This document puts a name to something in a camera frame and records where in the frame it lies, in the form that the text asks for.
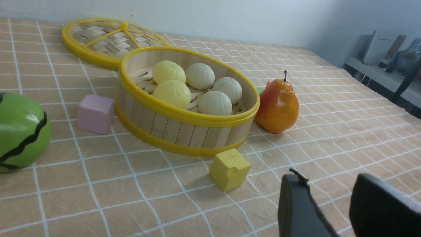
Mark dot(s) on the grey side shelf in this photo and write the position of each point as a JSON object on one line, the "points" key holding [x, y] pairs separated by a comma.
{"points": [[384, 83]]}

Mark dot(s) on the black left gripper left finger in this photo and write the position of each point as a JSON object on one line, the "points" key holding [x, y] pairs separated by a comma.
{"points": [[298, 212]]}

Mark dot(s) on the small green block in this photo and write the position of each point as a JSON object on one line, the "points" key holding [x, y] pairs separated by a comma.
{"points": [[260, 89]]}

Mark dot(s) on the orange toy pear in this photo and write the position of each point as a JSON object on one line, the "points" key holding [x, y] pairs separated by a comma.
{"points": [[279, 107]]}

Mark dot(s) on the white bun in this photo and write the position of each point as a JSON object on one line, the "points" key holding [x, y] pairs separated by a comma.
{"points": [[215, 103], [200, 76], [230, 87]]}

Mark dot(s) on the checkered beige tablecloth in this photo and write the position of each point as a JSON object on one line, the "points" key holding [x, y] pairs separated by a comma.
{"points": [[89, 185]]}

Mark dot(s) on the pink foam cube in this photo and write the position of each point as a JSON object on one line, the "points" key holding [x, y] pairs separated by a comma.
{"points": [[96, 114]]}

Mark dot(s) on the yellow bun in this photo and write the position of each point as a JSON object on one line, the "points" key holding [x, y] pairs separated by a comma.
{"points": [[173, 92], [166, 71]]}

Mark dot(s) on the yellow foam cube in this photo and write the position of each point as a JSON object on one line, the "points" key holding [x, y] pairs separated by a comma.
{"points": [[229, 169]]}

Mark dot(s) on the white box on shelf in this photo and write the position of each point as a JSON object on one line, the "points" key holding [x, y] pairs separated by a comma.
{"points": [[381, 42]]}

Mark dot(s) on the green toy watermelon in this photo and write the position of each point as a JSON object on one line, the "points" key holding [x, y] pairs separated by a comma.
{"points": [[25, 131]]}

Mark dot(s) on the bamboo steamer lid yellow rim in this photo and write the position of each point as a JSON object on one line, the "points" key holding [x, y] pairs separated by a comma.
{"points": [[104, 42]]}

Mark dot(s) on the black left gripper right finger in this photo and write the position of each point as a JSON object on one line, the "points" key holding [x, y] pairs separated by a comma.
{"points": [[377, 209]]}

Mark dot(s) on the bamboo steamer tray yellow rim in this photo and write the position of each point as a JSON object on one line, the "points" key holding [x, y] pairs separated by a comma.
{"points": [[184, 132]]}

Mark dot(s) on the clutter on shelf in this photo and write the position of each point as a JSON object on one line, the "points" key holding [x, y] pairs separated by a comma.
{"points": [[401, 61]]}

